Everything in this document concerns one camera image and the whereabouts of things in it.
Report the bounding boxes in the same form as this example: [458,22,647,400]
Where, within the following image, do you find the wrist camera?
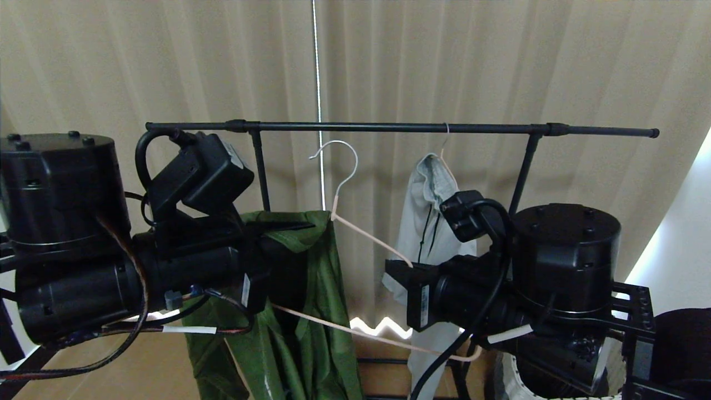
[440,191,503,243]
[147,132,255,218]

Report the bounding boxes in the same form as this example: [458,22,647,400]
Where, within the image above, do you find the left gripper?
[19,229,274,345]

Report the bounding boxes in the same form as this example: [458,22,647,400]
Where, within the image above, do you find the pink clothes hanger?
[433,123,459,185]
[269,140,484,363]

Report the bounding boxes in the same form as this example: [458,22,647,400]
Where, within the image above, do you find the black clothes rack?
[146,119,660,400]

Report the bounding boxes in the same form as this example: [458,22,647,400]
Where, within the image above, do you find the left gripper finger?
[253,221,316,239]

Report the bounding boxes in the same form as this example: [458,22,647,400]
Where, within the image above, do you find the white laundry basket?
[494,339,631,400]

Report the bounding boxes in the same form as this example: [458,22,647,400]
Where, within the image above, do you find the green garment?
[183,210,364,400]

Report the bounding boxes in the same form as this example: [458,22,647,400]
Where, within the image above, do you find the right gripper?
[384,254,524,335]

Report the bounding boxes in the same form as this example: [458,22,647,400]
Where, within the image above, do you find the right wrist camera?
[440,191,503,243]

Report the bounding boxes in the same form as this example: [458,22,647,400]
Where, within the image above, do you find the pale grey shorts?
[382,154,478,400]

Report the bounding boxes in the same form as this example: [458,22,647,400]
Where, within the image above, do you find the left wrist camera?
[147,132,255,218]

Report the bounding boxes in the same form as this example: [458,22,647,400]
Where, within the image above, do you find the beige curtain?
[0,0,711,356]

